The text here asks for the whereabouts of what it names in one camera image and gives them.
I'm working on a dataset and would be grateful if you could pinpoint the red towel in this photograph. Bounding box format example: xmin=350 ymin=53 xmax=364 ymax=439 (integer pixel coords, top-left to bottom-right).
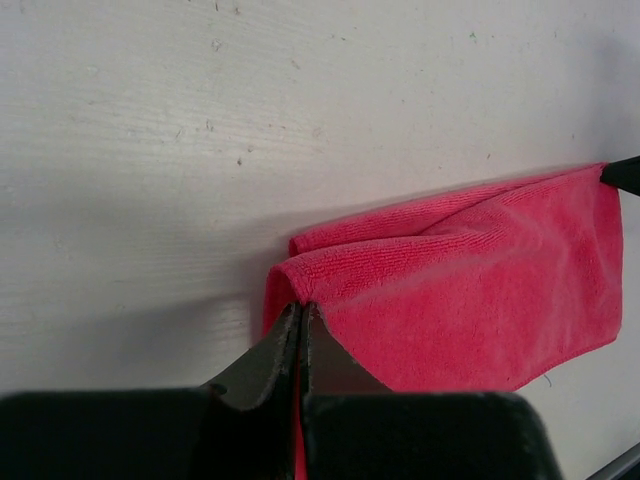
xmin=260 ymin=162 xmax=625 ymax=480

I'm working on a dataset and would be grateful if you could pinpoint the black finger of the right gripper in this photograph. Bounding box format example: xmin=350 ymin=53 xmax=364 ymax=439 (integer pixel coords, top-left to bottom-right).
xmin=599 ymin=156 xmax=640 ymax=196

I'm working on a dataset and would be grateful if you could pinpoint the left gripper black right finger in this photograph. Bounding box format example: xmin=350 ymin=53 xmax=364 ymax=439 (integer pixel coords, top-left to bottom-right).
xmin=299 ymin=304 xmax=558 ymax=479

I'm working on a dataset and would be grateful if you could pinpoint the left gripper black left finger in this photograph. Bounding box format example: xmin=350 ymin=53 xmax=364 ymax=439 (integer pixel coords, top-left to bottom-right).
xmin=1 ymin=304 xmax=302 ymax=479

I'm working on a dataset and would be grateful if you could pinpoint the aluminium side rail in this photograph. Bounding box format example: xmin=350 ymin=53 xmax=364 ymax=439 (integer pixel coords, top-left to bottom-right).
xmin=587 ymin=444 xmax=640 ymax=480

